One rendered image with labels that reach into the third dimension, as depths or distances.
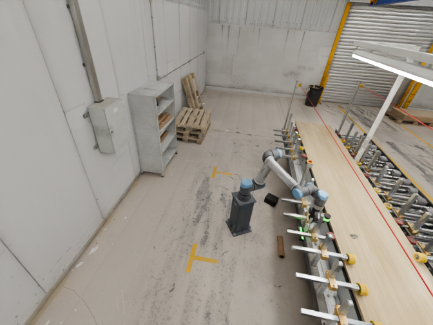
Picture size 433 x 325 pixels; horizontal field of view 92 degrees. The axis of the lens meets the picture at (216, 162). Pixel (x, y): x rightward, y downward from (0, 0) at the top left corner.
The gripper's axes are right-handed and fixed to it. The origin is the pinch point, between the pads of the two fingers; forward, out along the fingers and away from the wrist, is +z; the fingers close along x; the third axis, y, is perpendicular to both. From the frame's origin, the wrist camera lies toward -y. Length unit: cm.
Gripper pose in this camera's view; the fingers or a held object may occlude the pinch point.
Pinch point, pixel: (310, 223)
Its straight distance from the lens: 227.2
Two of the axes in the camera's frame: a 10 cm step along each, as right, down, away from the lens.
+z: -0.6, 8.2, 5.7
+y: 1.7, -5.5, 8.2
